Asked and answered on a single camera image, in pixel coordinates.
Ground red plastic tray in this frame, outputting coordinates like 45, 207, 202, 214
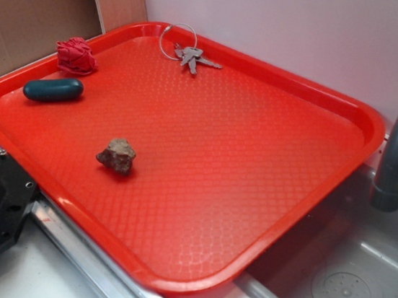
0, 22, 385, 293

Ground dark teal oval case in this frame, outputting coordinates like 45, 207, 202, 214
22, 78, 84, 102

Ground brown rock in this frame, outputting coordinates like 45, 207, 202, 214
96, 138, 137, 176

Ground aluminium frame rail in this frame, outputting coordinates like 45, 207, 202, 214
0, 120, 190, 298

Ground crumpled red paper ball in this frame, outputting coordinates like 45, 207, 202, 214
56, 37, 98, 76

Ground silver keys on ring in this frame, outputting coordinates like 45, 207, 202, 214
158, 23, 223, 76

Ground grey plastic sink basin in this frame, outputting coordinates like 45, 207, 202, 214
236, 154, 398, 298

